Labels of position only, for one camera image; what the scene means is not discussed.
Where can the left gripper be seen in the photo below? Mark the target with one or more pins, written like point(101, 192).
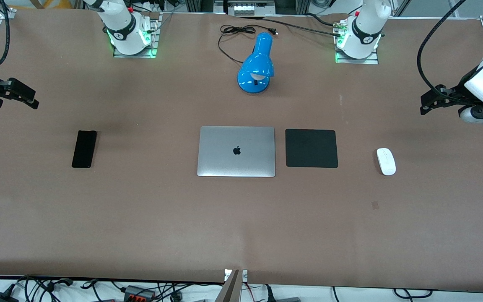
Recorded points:
point(455, 93)

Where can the white computer mouse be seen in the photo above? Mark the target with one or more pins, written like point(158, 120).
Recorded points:
point(386, 161)

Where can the black smartphone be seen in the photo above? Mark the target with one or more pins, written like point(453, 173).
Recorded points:
point(84, 149)

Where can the black mouse pad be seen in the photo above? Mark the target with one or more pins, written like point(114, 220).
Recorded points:
point(311, 148)

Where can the brown table cover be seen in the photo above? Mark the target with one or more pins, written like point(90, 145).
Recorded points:
point(141, 218)

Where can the blue desk lamp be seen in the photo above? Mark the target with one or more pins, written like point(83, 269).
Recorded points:
point(258, 58)

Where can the black power adapter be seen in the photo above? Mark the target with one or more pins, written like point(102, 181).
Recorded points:
point(0, 297)

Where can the grey box with white connectors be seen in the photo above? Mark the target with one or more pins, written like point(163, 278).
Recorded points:
point(250, 8)

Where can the silver closed laptop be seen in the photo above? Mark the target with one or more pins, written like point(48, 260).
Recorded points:
point(236, 161)

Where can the grey connector block orange levers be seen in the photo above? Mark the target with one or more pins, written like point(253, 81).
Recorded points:
point(140, 292)

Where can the black power plug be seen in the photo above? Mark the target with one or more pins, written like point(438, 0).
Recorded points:
point(271, 293)

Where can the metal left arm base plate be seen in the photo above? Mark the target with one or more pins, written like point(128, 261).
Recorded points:
point(373, 61)

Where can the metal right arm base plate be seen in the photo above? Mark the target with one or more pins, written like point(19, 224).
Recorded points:
point(155, 37)

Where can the metal camera post bracket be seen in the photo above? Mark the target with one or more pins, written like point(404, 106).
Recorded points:
point(234, 287)

